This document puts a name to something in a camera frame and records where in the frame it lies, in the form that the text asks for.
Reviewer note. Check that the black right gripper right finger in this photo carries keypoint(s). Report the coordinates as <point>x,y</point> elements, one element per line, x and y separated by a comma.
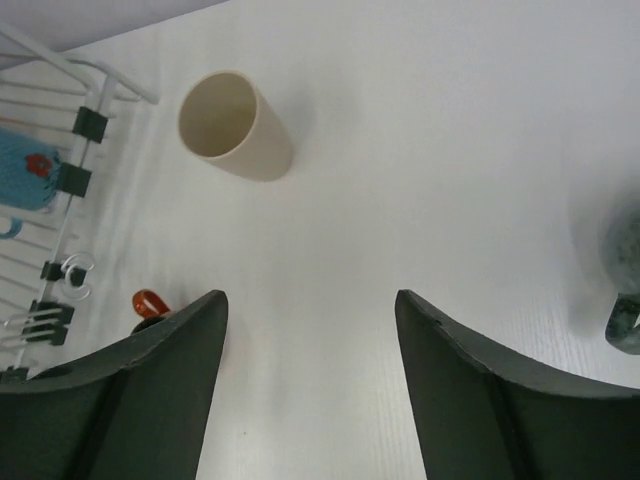
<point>485,411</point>

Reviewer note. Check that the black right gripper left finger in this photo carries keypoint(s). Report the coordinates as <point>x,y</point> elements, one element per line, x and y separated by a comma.
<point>136,409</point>

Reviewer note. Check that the grey green speckled mug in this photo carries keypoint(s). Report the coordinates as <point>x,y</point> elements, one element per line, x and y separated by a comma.
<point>620,257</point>

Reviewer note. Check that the blue mug white interior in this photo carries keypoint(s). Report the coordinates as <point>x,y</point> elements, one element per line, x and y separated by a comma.
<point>29,171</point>

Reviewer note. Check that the beige handleless cup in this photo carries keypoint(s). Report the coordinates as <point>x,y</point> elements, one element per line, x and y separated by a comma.
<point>225,121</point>

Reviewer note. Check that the brown mug black interior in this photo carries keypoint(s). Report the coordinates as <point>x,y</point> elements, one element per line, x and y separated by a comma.
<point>151,309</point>

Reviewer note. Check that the silver wire dish rack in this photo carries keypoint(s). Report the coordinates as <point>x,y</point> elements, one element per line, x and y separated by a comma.
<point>81,102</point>

